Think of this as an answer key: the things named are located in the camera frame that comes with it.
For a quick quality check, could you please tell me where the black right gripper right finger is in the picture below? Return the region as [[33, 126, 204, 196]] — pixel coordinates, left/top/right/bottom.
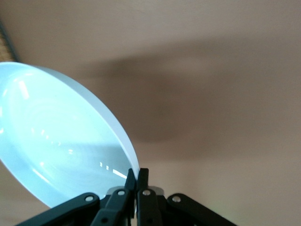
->
[[136, 167, 233, 226]]

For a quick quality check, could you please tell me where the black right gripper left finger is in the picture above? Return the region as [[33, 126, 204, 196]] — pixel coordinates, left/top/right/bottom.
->
[[16, 168, 136, 226]]

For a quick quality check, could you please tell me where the light blue round plate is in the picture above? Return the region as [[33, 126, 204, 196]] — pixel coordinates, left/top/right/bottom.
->
[[0, 61, 139, 209]]

